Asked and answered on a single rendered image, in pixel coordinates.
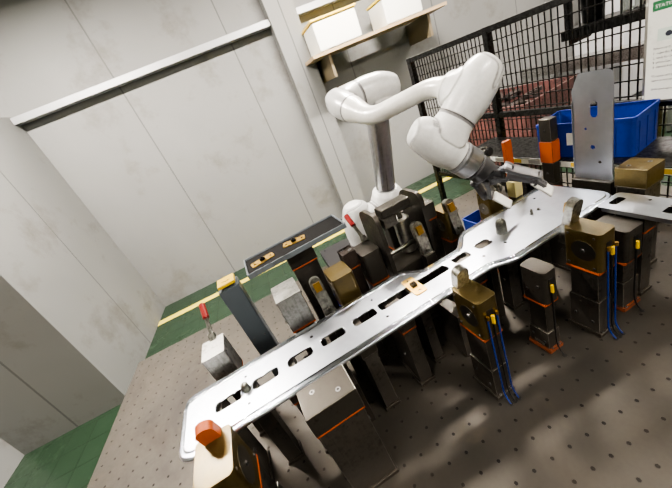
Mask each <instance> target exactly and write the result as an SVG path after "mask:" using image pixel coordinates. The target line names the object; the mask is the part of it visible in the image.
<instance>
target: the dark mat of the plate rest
mask: <svg viewBox="0 0 672 488"><path fill-rule="evenodd" d="M341 224H343V223H341V222H340V221H338V220H337V219H335V218H334V217H332V216H331V217H329V218H327V219H325V220H323V221H321V222H320V223H318V224H316V225H314V226H312V227H310V228H308V229H306V230H304V231H302V232H301V233H299V234H297V235H295V236H293V237H291V238H294V237H295V238H297V237H299V236H301V235H305V239H304V240H301V241H299V242H297V243H295V244H293V245H290V246H288V247H286V248H283V243H285V242H288V241H290V239H291V238H289V239H287V240H285V241H284V242H282V243H280V244H278V245H276V246H274V247H272V248H270V249H268V250H266V251H265V252H263V253H261V254H259V255H257V256H255V257H253V258H251V259H249V260H247V261H246V262H245V263H246V266H247V270H248V274H250V273H252V272H254V271H256V270H258V269H259V268H261V267H263V266H265V265H267V264H269V263H271V262H272V261H274V260H276V259H278V258H280V257H282V256H284V255H286V254H287V253H289V252H291V251H293V250H295V249H297V248H299V247H300V246H302V245H304V244H306V243H308V242H310V241H312V240H313V239H315V238H317V237H319V236H321V235H323V234H325V233H326V232H328V231H330V230H332V229H334V228H336V227H338V226H339V225H341ZM271 252H272V253H274V254H275V256H273V257H272V258H270V259H269V260H267V261H265V262H264V263H262V264H260V265H259V266H257V267H256V268H253V267H252V266H251V264H252V263H254V262H256V261H257V260H259V258H260V257H261V256H266V255H267V254H269V253H271Z"/></svg>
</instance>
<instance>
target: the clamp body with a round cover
mask: <svg viewBox="0 0 672 488"><path fill-rule="evenodd" d="M323 272H324V274H325V275H324V276H326V278H327V280H328V282H329V285H330V287H331V289H332V291H333V293H334V295H335V298H336V300H337V301H338V302H339V304H340V305H341V306H344V305H345V304H347V303H349V302H350V301H352V300H354V299H355V298H357V297H359V296H360V295H362V293H361V291H360V288H359V286H358V284H357V281H356V279H355V277H354V274H353V271H352V270H351V269H350V268H349V267H348V266H347V265H346V264H345V263H344V262H343V261H339V262H338V263H336V264H334V265H332V266H330V267H329V268H327V269H325V270H324V271H323ZM358 319H359V320H360V322H361V323H363V322H365V321H367V320H368V319H370V316H369V314H368V312H367V313H366V314H364V315H362V316H361V317H359V318H358ZM376 347H377V349H378V352H377V353H378V355H379V357H380V360H381V359H383V358H384V357H386V356H387V355H389V354H388V352H387V350H386V349H385V348H384V345H383V343H382V341H379V342H377V343H376Z"/></svg>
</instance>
